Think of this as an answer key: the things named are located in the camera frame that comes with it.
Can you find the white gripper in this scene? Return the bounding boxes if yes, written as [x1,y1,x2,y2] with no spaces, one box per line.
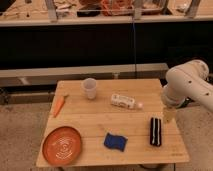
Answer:
[161,84,186,124]

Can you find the orange pepper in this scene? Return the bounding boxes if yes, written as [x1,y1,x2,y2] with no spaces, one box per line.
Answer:
[53,95,67,118]

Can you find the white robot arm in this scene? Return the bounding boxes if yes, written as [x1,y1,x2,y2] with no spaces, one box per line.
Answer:
[161,60,213,124]

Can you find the orange ceramic bowl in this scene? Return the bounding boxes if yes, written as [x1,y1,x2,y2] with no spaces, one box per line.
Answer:
[42,126,82,166]

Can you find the black striped brush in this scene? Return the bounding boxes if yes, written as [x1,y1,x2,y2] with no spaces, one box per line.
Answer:
[150,118,162,147]

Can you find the wooden table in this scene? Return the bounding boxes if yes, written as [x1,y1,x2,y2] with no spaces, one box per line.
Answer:
[45,79,189,166]

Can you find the white plastic bottle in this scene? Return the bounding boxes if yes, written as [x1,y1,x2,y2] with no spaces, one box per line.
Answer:
[111,94,143,109]

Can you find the blue sponge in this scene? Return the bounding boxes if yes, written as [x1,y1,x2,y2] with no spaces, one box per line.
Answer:
[104,133,127,152]

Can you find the translucent plastic cup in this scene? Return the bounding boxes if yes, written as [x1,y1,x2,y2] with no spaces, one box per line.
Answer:
[82,78,97,100]

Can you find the blue vertical cable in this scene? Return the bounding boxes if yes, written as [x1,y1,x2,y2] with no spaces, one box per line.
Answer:
[132,17,138,80]

